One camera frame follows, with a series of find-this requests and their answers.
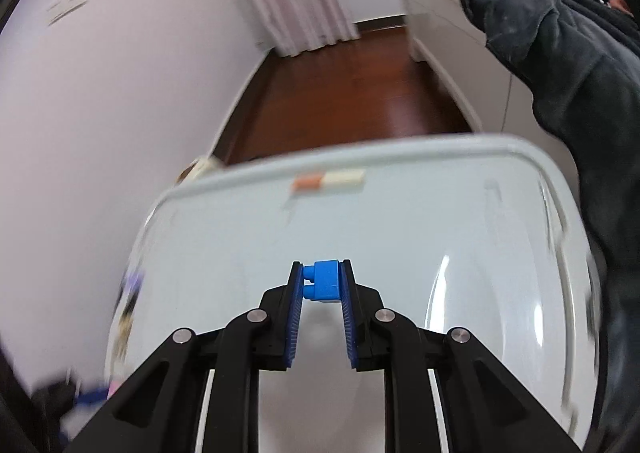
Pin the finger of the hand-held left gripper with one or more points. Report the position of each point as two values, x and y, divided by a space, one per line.
92 398

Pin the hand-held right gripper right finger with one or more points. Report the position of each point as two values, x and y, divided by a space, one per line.
348 318

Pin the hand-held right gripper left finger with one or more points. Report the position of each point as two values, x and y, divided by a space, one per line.
296 313

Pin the blue building block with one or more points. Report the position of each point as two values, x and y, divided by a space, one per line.
327 280

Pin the white plastic storage box lid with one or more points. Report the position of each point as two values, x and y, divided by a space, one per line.
400 233

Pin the small purple bottle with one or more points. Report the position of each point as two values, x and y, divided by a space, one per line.
133 280

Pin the orange cream lip balm stick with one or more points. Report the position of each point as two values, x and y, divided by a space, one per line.
327 181

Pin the white brown round object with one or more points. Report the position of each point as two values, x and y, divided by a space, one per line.
197 168

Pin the dark grey blanket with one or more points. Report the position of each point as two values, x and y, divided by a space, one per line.
575 83

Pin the orange fluffy garment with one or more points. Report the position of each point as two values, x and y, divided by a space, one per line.
620 0

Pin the white bed frame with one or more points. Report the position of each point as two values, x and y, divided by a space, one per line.
450 58

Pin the white wall switch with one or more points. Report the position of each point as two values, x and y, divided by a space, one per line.
65 8

